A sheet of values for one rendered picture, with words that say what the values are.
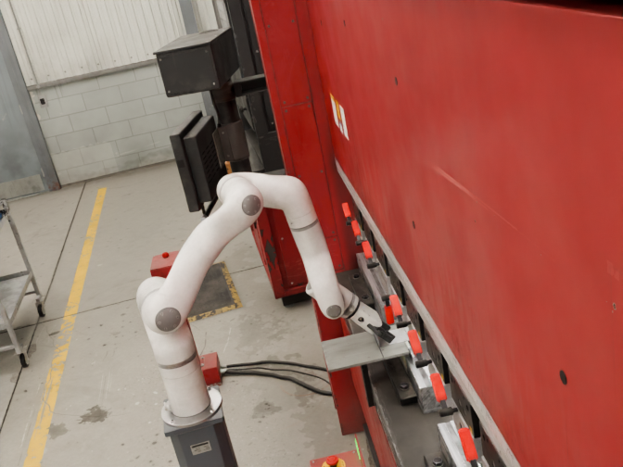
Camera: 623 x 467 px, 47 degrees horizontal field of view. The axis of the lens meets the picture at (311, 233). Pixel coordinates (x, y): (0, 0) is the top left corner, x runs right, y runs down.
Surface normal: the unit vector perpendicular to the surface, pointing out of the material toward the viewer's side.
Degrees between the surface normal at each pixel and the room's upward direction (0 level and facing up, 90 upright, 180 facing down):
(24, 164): 90
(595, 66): 90
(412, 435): 0
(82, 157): 90
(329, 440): 0
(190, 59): 90
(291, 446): 0
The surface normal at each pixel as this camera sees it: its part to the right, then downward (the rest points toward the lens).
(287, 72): 0.12, 0.36
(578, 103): -0.98, 0.22
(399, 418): -0.18, -0.91
